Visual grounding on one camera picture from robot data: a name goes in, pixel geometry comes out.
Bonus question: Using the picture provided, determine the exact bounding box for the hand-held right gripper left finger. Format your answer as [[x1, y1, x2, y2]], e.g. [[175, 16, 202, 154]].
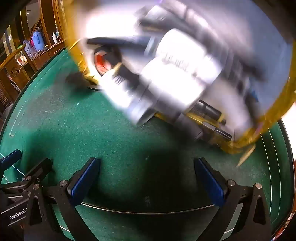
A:
[[24, 157, 101, 241]]

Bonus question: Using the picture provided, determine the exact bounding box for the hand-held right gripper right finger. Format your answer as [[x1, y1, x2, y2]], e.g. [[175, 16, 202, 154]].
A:
[[194, 157, 273, 241]]

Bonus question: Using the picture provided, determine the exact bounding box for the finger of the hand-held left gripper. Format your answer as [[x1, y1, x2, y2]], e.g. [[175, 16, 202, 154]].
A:
[[0, 158, 53, 193], [0, 149, 22, 171]]

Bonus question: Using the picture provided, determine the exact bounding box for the black pen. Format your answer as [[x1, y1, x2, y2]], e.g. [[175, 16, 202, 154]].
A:
[[87, 37, 149, 49]]

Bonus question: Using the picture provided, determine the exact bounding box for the wooden chair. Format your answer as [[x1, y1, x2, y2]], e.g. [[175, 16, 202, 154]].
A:
[[0, 44, 37, 93]]

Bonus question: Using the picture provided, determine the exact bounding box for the blue water jug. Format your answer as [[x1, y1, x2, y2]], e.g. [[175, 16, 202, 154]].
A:
[[25, 29, 44, 57]]

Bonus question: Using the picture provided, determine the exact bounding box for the black tape roll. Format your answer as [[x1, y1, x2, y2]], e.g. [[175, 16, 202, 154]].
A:
[[92, 45, 123, 77]]

